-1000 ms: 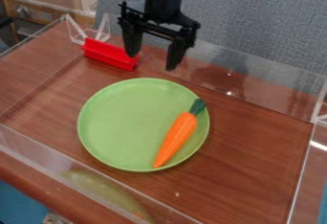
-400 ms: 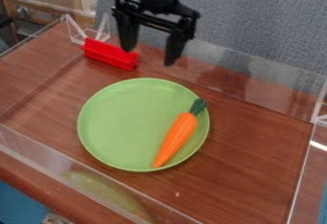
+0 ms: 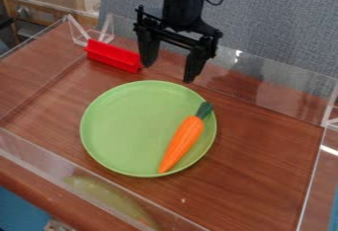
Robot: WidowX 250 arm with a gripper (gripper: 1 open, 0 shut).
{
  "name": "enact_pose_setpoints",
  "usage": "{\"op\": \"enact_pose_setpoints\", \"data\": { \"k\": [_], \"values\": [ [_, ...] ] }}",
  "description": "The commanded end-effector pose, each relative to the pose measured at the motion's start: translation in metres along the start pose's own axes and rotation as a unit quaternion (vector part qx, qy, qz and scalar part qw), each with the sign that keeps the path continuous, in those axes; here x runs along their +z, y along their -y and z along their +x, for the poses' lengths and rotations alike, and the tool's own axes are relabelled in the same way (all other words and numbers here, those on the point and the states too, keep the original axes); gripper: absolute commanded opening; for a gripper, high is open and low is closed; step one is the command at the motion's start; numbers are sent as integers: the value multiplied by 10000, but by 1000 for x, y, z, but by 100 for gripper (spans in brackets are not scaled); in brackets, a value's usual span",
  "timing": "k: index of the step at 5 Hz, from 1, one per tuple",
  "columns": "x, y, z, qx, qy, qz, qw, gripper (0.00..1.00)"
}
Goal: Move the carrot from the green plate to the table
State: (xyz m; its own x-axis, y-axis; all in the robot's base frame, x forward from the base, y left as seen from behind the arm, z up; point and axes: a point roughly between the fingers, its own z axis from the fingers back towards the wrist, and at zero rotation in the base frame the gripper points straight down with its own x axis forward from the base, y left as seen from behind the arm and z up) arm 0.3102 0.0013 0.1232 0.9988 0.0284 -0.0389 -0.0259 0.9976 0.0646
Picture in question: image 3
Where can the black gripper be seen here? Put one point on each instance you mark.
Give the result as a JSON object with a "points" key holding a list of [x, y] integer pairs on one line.
{"points": [[153, 30]]}

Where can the orange toy carrot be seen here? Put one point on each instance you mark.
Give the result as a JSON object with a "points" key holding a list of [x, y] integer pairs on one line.
{"points": [[185, 137]]}

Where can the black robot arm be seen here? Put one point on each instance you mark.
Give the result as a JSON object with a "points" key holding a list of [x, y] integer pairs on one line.
{"points": [[178, 25]]}

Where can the green round plate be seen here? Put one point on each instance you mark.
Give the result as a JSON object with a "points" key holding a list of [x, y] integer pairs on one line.
{"points": [[130, 122]]}

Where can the red plastic block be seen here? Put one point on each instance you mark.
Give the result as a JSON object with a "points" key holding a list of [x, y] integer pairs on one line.
{"points": [[114, 56]]}

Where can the clear acrylic triangular bracket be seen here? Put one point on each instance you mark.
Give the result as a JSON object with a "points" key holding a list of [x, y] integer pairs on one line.
{"points": [[82, 35]]}

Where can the clear acrylic enclosure wall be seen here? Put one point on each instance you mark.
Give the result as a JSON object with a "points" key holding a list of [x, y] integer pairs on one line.
{"points": [[246, 186]]}

